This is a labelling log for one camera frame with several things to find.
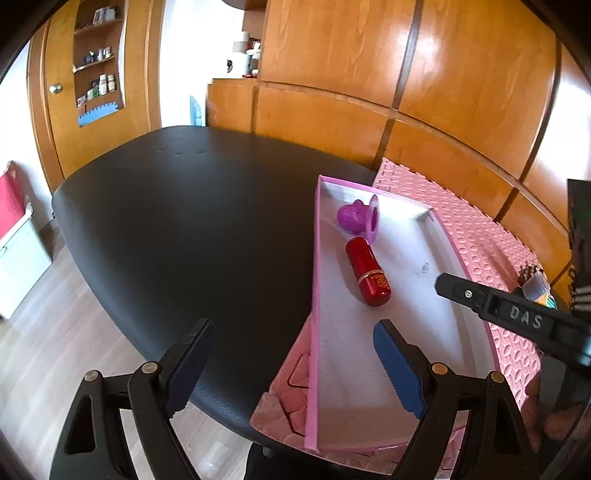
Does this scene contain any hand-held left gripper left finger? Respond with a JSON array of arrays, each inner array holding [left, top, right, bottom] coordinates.
[[48, 318, 218, 480]]

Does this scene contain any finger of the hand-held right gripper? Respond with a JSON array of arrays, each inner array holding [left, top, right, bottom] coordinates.
[[436, 272, 591, 367]]

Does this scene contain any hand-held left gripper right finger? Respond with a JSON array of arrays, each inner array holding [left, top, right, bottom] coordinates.
[[372, 318, 542, 480]]

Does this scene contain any pink shallow box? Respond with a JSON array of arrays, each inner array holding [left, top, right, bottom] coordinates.
[[304, 174, 502, 453]]

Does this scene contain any pink foam mat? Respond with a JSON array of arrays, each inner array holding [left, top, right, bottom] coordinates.
[[249, 158, 561, 476]]

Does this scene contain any red lipstick tube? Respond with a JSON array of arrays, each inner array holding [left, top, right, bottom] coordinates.
[[345, 237, 392, 306]]

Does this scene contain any purple plastic toy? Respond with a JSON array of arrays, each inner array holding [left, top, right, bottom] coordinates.
[[337, 194, 380, 241]]

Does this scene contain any white storage box red lid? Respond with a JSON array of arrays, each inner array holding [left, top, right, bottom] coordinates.
[[0, 161, 53, 320]]

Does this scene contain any blue foam mat piece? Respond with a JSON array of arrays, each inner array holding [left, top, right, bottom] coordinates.
[[78, 107, 126, 128]]

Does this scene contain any row of small jars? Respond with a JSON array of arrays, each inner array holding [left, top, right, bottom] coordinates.
[[76, 74, 121, 107]]

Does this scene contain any wooden shelf cabinet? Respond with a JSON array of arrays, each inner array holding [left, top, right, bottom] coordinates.
[[27, 0, 163, 182]]

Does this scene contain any wooden wardrobe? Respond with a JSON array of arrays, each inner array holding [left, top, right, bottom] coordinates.
[[205, 0, 591, 296]]

